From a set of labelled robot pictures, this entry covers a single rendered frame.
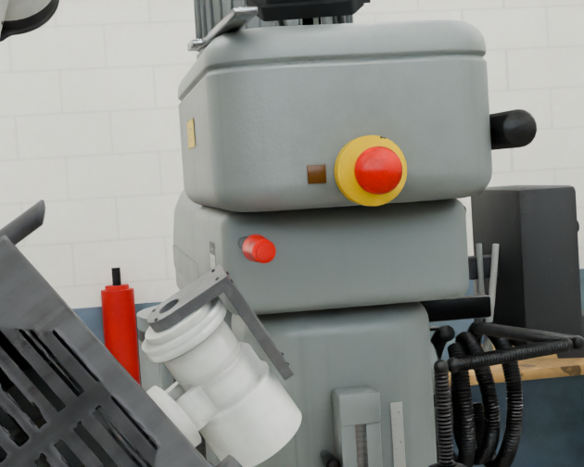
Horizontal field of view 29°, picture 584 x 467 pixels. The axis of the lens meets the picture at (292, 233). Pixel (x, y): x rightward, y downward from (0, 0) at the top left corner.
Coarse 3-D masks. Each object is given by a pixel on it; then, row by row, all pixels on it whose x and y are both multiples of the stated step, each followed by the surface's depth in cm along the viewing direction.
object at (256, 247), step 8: (240, 240) 105; (248, 240) 97; (256, 240) 94; (264, 240) 93; (248, 248) 95; (256, 248) 93; (264, 248) 93; (272, 248) 93; (248, 256) 96; (256, 256) 93; (264, 256) 93; (272, 256) 94
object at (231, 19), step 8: (240, 8) 91; (248, 8) 91; (256, 8) 91; (232, 16) 92; (240, 16) 92; (248, 16) 92; (224, 24) 97; (232, 24) 96; (240, 24) 97; (216, 32) 102; (224, 32) 102; (192, 40) 111; (200, 40) 111; (208, 40) 107; (192, 48) 113
